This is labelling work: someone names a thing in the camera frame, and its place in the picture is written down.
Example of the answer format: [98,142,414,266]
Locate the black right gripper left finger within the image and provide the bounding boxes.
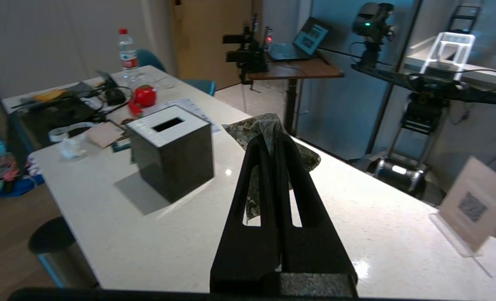
[210,134,282,294]

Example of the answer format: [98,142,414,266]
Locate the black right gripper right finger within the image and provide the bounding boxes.
[275,133,358,296]

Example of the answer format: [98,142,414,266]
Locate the grey tea bag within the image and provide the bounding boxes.
[223,113,322,222]

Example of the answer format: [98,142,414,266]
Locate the black tissue box white top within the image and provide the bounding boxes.
[125,105,215,204]

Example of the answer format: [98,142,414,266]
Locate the white printed paper sheet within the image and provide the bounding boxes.
[163,97,223,135]

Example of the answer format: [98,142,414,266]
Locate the frosted glass partition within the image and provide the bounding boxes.
[296,0,423,161]

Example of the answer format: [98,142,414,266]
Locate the beige QR code sign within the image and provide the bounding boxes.
[430,156,496,258]

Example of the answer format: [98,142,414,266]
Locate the background robot torso column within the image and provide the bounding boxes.
[375,3,483,198]

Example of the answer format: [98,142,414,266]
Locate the teal chair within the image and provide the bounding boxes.
[137,49,217,97]

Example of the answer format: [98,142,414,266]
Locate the red chili toy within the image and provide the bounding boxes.
[128,100,145,118]

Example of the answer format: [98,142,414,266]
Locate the round grey trash bin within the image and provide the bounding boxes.
[28,216,101,290]

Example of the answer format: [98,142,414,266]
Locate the pink pad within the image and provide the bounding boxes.
[84,121,125,149]

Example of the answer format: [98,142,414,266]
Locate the wooden desk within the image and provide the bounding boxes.
[247,56,345,135]

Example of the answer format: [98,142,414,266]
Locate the red round object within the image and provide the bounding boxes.
[134,84,158,108]

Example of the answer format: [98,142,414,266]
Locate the black teleoperation rig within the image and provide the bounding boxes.
[222,14,274,91]

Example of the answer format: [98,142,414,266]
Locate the crumpled white tissue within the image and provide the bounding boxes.
[59,137,89,161]

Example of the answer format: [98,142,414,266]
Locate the dark curved tabletop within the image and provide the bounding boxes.
[352,63,496,107]

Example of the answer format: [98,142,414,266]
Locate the open laptop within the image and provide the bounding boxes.
[268,17,330,63]

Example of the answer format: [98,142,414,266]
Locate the light brown wooden door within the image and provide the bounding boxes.
[172,0,253,91]

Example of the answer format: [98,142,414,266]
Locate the clear water bottle red cap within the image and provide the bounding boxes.
[118,28,143,82]

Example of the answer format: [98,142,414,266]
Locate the flat black bag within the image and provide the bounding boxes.
[10,98,100,141]

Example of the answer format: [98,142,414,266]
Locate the orange yellow tool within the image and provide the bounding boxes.
[33,88,71,103]

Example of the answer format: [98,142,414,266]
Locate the black cord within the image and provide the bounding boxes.
[81,84,135,110]

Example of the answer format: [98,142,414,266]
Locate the white strap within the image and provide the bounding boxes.
[48,122,96,143]

